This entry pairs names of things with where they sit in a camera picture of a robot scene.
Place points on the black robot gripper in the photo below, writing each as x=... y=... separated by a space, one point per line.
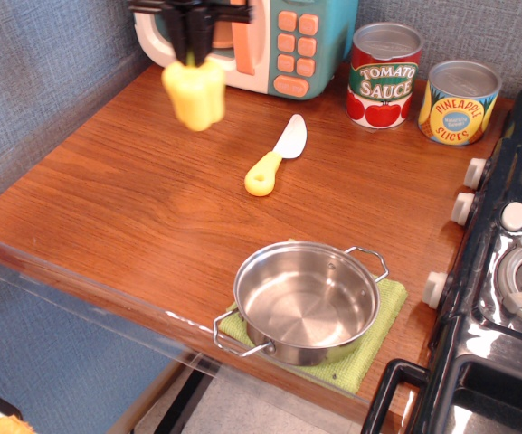
x=200 y=20

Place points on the yellow toy capsicum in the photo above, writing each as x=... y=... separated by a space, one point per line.
x=197 y=93

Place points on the toy microwave oven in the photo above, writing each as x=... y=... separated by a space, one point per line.
x=289 y=49

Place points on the orange microwave plate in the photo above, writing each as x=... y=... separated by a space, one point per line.
x=223 y=35

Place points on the tomato sauce can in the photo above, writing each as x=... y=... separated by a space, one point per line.
x=383 y=69

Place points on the pineapple slices can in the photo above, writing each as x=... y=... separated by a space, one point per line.
x=459 y=99

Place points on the stainless steel pot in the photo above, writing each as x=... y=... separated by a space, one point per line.
x=304 y=303

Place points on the white stove knob top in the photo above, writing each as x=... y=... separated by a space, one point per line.
x=474 y=173

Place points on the white stove knob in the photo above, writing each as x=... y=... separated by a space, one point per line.
x=474 y=173
x=461 y=209
x=433 y=289

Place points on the white stove knob middle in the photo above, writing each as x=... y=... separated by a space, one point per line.
x=461 y=209

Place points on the white stove knob bottom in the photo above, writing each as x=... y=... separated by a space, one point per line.
x=433 y=289

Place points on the green cloth mat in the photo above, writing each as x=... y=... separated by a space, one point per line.
x=348 y=373

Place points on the black toy stove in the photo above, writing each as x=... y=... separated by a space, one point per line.
x=473 y=382

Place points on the yellow handled toy knife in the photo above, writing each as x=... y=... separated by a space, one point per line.
x=260 y=179

